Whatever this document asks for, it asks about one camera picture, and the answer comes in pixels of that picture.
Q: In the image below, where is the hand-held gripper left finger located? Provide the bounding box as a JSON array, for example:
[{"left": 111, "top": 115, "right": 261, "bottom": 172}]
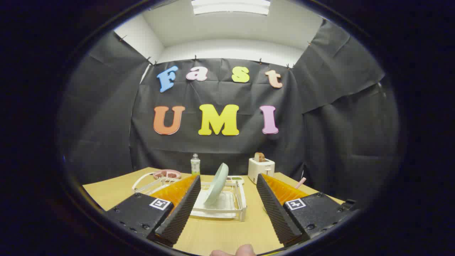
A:
[{"left": 104, "top": 174, "right": 202, "bottom": 248}]

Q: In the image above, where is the pink plate with meat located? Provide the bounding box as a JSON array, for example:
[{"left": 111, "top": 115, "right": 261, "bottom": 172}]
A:
[{"left": 153, "top": 169, "right": 182, "bottom": 179}]

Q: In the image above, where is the white toaster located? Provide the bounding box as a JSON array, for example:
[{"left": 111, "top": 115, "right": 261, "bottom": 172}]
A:
[{"left": 248, "top": 158, "right": 275, "bottom": 185}]

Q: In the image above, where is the black backdrop cloth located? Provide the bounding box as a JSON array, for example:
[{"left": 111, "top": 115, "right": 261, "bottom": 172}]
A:
[{"left": 59, "top": 20, "right": 400, "bottom": 210}]

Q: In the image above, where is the white ribbed drain tray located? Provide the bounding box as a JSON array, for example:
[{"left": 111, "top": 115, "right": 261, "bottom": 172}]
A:
[{"left": 192, "top": 188, "right": 237, "bottom": 217}]

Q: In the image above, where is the pale green plate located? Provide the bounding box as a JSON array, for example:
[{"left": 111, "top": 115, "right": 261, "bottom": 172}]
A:
[{"left": 204, "top": 162, "right": 229, "bottom": 206}]

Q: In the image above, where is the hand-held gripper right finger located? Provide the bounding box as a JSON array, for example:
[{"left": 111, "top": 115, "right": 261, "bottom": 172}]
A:
[{"left": 256, "top": 173, "right": 357, "bottom": 248}]

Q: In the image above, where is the ceiling light panel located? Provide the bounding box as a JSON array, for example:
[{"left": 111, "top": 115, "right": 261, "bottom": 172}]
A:
[{"left": 191, "top": 0, "right": 271, "bottom": 15}]

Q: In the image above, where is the white wire dish rack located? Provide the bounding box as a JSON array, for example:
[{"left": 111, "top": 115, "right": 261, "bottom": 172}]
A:
[{"left": 132, "top": 172, "right": 247, "bottom": 222}]

